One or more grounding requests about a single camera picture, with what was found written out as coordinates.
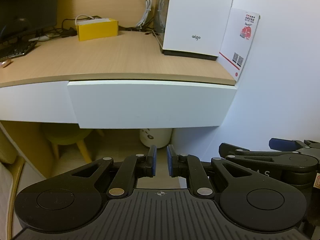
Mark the white hanging cable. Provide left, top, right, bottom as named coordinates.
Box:
left=131, top=0, right=153, bottom=29

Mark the black keyboard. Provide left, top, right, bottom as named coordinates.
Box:
left=0, top=40, right=38, bottom=59

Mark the black computer monitor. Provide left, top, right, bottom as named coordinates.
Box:
left=0, top=0, right=60, bottom=43

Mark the yellow-green stool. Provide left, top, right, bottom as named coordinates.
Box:
left=41, top=123, right=105, bottom=163

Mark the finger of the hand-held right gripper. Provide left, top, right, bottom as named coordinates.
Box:
left=269, top=138, right=320, bottom=155
left=219, top=142, right=317, bottom=174

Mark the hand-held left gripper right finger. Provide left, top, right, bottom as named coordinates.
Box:
left=166, top=144, right=260, bottom=200

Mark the white trash bin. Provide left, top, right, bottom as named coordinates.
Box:
left=139, top=128, right=172, bottom=148

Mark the wide white drawer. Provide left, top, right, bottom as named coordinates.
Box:
left=67, top=80, right=237, bottom=130

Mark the white looped cable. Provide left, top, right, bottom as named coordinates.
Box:
left=75, top=14, right=101, bottom=23

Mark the yellow cardboard box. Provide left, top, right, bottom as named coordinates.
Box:
left=76, top=17, right=118, bottom=42

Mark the black cable bundle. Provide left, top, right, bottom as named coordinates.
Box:
left=117, top=24, right=160, bottom=37
left=60, top=17, right=78, bottom=37

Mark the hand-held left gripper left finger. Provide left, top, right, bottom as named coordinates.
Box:
left=61, top=145, right=158, bottom=199

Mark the white printed card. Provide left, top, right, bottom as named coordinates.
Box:
left=219, top=8, right=261, bottom=82

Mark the white computer case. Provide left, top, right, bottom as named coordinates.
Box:
left=154, top=0, right=237, bottom=61

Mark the narrow white drawer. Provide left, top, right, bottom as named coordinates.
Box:
left=0, top=81, right=78, bottom=124

